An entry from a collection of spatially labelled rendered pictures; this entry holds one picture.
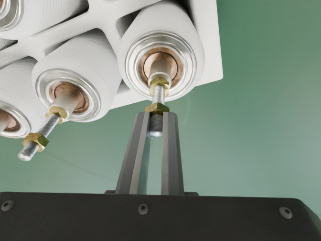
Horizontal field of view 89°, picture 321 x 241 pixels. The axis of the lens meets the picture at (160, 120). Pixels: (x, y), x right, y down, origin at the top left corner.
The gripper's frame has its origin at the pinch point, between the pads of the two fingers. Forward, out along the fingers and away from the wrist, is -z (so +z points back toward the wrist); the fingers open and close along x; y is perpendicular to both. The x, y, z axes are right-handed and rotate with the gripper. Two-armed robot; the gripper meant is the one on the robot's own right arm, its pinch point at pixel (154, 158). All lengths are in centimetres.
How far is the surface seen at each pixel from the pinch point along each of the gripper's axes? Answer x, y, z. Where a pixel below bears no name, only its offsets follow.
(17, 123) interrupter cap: 20.3, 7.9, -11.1
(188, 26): -2.7, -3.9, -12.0
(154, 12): 0.6, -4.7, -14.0
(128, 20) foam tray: 5.8, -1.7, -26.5
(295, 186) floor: -68, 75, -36
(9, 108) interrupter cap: 19.6, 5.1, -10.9
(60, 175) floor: 53, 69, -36
